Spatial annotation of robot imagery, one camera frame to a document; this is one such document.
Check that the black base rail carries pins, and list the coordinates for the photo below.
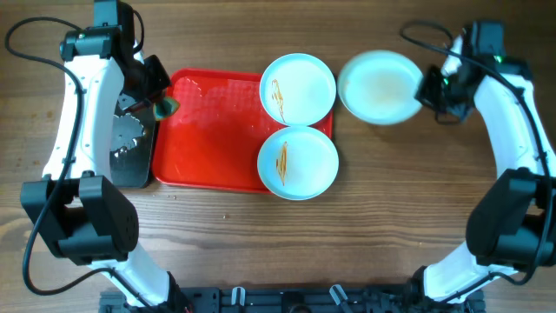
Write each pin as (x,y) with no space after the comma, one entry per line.
(387,298)

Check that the green yellow sponge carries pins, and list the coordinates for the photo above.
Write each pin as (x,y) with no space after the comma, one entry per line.
(165,108)

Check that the red plastic tray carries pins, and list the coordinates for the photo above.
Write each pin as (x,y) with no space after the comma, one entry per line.
(214,138)

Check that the white plate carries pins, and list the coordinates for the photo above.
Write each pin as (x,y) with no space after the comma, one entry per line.
(297,89)
(379,87)
(298,163)

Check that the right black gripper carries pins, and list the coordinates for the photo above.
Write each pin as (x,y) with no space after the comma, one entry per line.
(423,93)

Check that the white plate top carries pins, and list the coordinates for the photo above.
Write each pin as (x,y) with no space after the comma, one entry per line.
(297,89)

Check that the white plate bottom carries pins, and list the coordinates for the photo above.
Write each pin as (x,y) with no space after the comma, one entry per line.
(298,163)

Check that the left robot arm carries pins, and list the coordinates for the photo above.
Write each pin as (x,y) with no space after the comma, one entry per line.
(75,207)

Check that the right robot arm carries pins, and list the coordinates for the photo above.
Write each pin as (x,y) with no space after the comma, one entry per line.
(511,232)

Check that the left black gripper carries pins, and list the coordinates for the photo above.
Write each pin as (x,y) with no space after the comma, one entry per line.
(161,81)

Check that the black metal tray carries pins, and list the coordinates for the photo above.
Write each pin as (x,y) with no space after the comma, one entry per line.
(131,148)

